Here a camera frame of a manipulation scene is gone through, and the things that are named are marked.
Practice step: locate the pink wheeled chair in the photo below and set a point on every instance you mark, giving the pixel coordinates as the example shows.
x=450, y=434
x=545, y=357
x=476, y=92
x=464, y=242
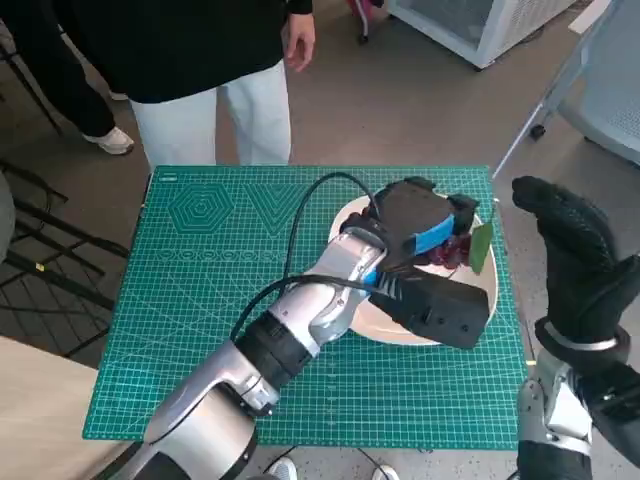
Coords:
x=365, y=10

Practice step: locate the light wooden table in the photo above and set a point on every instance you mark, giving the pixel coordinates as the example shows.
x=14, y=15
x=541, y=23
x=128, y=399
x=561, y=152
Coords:
x=35, y=415

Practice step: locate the green cutting mat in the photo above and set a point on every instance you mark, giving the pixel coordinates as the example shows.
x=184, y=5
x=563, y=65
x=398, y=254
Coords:
x=200, y=300

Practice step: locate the grey mesh chair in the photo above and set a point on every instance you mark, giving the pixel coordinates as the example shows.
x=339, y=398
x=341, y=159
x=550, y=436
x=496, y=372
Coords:
x=610, y=110

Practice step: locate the person's hand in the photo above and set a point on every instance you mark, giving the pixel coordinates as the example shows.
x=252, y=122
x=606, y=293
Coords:
x=300, y=45

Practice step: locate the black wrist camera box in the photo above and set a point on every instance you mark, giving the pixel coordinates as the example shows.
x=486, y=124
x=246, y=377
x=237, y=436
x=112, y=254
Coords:
x=440, y=310
x=620, y=410

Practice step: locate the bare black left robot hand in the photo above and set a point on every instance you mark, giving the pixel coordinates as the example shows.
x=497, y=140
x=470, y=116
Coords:
x=415, y=215

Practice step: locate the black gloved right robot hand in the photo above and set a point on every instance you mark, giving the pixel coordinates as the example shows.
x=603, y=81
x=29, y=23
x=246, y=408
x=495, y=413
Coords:
x=580, y=250

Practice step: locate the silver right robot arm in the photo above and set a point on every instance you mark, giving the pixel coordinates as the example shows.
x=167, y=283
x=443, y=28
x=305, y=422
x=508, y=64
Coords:
x=555, y=415

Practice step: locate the red toy grape bunch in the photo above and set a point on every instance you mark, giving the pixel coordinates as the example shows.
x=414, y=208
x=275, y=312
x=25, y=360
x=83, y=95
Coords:
x=452, y=252

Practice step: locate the white mesh cabinet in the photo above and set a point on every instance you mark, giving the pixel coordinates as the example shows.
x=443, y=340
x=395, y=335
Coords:
x=490, y=27

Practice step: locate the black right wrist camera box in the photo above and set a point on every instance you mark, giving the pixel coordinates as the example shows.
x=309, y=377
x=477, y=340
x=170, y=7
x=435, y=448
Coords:
x=620, y=410

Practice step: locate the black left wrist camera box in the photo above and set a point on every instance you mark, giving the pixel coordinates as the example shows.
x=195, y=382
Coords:
x=440, y=310

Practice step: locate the white shoe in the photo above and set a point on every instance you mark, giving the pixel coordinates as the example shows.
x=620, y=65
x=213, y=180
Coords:
x=386, y=473
x=283, y=470

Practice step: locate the person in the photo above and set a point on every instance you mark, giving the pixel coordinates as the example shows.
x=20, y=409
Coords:
x=250, y=125
x=70, y=90

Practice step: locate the white square plate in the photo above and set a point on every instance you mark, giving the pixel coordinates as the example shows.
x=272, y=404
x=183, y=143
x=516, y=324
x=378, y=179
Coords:
x=385, y=330

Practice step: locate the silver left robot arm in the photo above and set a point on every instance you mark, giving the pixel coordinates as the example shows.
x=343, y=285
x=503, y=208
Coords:
x=225, y=400

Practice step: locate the black metal chair frame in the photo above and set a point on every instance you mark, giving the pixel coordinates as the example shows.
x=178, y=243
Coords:
x=37, y=267

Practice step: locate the grey chair seat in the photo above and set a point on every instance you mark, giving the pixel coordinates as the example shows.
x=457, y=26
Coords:
x=6, y=220

